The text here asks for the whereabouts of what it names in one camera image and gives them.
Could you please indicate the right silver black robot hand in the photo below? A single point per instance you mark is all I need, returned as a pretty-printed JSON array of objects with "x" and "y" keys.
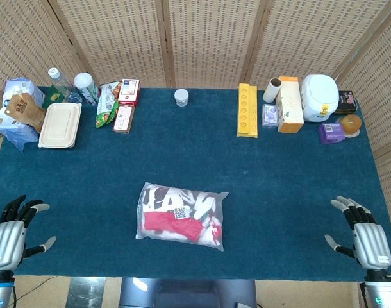
[{"x": 371, "y": 244}]

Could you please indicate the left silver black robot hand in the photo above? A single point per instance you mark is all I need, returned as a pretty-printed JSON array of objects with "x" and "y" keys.
[{"x": 8, "y": 237}]

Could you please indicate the clear plastic zip bag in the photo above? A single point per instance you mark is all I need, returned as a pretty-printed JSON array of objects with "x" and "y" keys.
[{"x": 182, "y": 237}]

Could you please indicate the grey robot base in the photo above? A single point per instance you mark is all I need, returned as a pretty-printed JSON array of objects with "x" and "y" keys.
[{"x": 182, "y": 293}]

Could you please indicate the green snack bag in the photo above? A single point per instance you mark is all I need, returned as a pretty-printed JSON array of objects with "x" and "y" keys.
[{"x": 105, "y": 106}]

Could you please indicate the shiny grey metal plate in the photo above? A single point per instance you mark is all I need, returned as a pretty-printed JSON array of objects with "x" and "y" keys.
[{"x": 86, "y": 293}]

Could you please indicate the blue white plastic pack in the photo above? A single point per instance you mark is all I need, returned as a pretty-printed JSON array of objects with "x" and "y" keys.
[{"x": 13, "y": 133}]

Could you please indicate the purple small box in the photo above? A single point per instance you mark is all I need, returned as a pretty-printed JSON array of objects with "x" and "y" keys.
[{"x": 330, "y": 133}]

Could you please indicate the amber round jar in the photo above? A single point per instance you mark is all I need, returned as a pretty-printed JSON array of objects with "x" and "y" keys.
[{"x": 352, "y": 123}]

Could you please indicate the beige lidded lunch box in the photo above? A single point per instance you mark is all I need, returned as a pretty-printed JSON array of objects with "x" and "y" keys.
[{"x": 59, "y": 125}]

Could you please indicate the brown kraft paper pouch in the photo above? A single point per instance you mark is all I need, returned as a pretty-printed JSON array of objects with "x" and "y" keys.
[{"x": 22, "y": 110}]

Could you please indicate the black box pink print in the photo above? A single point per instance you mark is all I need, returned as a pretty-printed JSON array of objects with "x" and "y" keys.
[{"x": 346, "y": 102}]

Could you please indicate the dark green packet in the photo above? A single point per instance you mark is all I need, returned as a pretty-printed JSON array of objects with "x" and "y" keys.
[{"x": 53, "y": 96}]

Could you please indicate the small clear glass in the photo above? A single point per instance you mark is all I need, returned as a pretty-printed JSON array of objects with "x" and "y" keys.
[{"x": 74, "y": 97}]

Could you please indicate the white round lidded container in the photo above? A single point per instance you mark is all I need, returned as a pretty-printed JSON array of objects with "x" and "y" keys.
[{"x": 320, "y": 96}]

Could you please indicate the orange cream carton box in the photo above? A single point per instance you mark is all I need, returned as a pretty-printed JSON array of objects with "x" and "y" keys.
[{"x": 290, "y": 106}]

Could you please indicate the purple tissue pack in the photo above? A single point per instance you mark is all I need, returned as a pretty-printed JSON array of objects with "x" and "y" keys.
[{"x": 270, "y": 116}]

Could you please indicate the clear plastic water bottle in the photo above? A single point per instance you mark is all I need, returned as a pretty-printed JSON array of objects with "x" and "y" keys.
[{"x": 59, "y": 81}]

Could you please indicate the red snack box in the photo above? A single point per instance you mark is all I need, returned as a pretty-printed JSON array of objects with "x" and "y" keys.
[{"x": 123, "y": 118}]

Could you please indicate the blue carpet table cover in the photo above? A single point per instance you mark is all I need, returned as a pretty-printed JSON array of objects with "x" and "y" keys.
[{"x": 214, "y": 154}]

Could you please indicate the yellow block with holes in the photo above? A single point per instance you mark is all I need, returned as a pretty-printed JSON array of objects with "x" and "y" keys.
[{"x": 247, "y": 112}]

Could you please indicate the white paper roll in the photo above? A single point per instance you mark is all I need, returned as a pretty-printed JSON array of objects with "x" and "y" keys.
[{"x": 271, "y": 91}]

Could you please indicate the red white carton box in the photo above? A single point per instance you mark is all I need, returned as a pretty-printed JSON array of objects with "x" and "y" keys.
[{"x": 129, "y": 90}]

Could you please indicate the small white lidded jar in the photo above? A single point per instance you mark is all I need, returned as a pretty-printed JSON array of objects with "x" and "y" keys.
[{"x": 181, "y": 97}]

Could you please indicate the woven bamboo folding screen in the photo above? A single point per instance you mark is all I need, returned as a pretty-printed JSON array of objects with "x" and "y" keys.
[{"x": 214, "y": 38}]

